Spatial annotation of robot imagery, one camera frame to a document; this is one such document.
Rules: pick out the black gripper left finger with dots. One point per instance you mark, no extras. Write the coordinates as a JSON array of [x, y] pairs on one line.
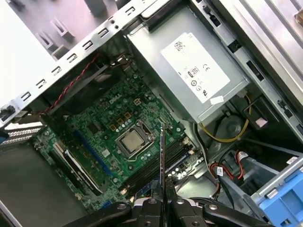
[[146, 217]]

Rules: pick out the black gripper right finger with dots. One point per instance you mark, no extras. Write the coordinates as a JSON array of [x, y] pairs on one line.
[[180, 215]]

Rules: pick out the black RAM slot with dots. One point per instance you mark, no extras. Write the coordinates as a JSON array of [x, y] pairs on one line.
[[144, 170]]

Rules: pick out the green RAM stick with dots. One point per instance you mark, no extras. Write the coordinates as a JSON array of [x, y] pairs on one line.
[[178, 163]]

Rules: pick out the silver CPU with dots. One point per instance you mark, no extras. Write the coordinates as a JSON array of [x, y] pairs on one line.
[[132, 142]]

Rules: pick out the black graphics card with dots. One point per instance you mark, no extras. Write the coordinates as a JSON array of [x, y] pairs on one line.
[[81, 173]]

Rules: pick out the CPU socket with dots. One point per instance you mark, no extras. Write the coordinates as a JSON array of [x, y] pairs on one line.
[[118, 143]]

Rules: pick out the blue expansion slot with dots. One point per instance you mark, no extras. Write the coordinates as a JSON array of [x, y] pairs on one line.
[[91, 154]]

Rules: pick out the metal socket cover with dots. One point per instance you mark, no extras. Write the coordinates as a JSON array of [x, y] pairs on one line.
[[145, 132]]

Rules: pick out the grey metal drive cage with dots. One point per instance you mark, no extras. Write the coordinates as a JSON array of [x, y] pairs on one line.
[[260, 170]]

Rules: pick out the blue plastic bay carrier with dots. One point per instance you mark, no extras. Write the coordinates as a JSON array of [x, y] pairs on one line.
[[284, 208]]

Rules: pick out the green motherboard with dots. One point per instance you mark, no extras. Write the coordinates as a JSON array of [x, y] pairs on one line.
[[111, 111]]

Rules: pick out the black open PC case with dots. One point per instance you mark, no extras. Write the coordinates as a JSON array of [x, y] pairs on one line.
[[19, 184]]

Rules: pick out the black case fan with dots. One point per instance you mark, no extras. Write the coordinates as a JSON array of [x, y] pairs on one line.
[[94, 82]]

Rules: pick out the grey power supply unit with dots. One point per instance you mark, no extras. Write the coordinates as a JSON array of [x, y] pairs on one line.
[[151, 66]]

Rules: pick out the blue video port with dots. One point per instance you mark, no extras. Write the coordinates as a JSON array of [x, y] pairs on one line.
[[4, 137]]

